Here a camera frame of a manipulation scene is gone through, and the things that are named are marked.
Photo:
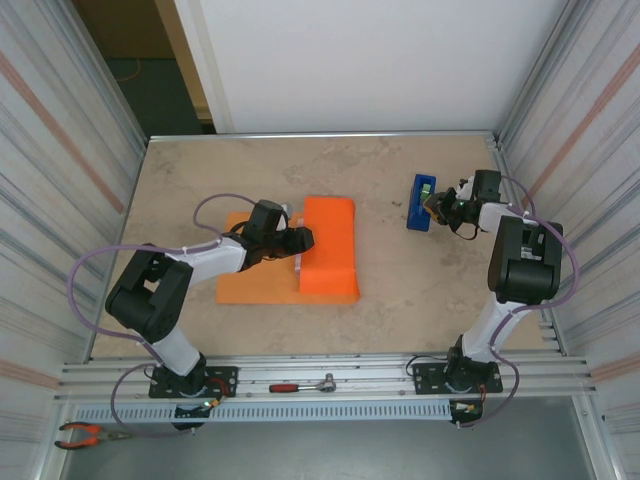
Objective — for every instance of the orange cloth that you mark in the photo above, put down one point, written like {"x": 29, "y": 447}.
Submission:
{"x": 327, "y": 240}

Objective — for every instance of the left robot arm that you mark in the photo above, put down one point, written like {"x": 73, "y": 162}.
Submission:
{"x": 150, "y": 300}

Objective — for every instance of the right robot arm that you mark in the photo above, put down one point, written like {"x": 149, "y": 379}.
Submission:
{"x": 525, "y": 270}

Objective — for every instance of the green tape roll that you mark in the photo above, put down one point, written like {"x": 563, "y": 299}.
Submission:
{"x": 425, "y": 192}

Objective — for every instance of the blue tape dispenser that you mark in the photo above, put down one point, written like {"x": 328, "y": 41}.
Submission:
{"x": 415, "y": 212}

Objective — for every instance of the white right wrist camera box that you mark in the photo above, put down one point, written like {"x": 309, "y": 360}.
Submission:
{"x": 467, "y": 187}

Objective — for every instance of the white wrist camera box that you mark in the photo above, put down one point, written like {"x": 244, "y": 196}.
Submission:
{"x": 467, "y": 187}
{"x": 286, "y": 210}

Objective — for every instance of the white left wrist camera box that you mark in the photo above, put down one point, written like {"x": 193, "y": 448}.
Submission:
{"x": 286, "y": 210}

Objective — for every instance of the aluminium mounting rail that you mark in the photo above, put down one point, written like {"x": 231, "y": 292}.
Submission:
{"x": 350, "y": 365}

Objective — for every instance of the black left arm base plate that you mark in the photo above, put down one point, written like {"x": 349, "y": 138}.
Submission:
{"x": 225, "y": 375}

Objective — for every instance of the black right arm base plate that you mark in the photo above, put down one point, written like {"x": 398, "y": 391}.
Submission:
{"x": 430, "y": 377}

